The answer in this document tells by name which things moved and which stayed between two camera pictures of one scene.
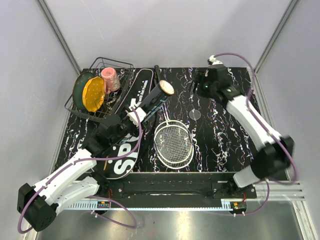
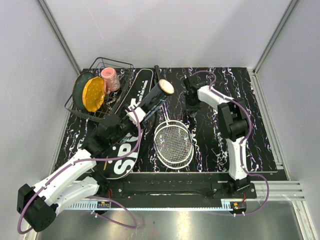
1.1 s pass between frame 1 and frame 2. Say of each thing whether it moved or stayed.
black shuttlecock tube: stayed
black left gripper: stayed
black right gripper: moved
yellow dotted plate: stayed
